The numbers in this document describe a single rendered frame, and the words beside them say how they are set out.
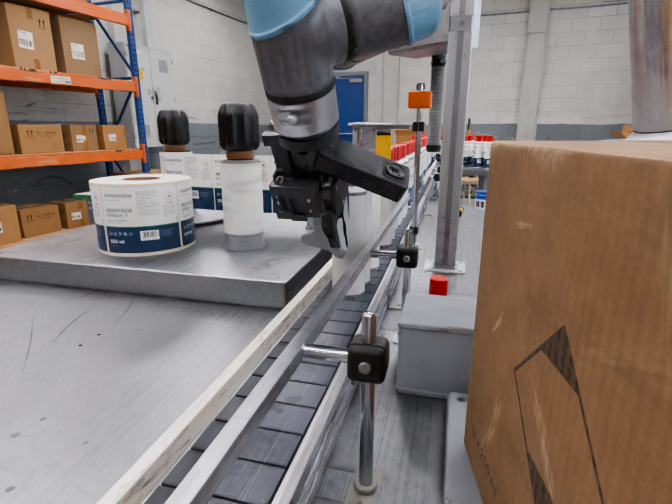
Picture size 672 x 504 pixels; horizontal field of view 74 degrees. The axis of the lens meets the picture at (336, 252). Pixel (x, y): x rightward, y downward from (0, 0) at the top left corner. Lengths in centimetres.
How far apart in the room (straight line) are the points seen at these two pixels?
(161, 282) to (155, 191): 19
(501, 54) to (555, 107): 127
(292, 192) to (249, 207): 40
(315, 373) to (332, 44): 33
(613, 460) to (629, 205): 10
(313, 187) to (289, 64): 15
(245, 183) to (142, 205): 20
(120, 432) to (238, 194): 54
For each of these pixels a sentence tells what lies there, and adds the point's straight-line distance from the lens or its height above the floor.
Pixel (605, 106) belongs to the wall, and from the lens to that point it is 868.
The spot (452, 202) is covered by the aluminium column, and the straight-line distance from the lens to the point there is 97.
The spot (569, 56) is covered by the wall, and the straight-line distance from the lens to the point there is 867.
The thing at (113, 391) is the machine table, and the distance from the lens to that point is 61.
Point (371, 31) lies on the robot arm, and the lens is 48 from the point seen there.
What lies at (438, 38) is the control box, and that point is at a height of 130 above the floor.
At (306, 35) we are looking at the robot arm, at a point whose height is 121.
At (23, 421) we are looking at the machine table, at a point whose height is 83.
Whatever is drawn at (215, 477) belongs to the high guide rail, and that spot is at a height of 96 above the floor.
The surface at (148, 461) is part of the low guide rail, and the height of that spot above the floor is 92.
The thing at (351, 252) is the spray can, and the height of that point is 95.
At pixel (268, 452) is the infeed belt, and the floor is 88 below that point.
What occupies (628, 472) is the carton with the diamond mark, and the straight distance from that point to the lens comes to 20.
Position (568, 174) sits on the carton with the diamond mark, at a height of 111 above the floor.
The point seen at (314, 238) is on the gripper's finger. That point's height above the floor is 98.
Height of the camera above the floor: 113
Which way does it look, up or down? 16 degrees down
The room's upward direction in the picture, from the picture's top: straight up
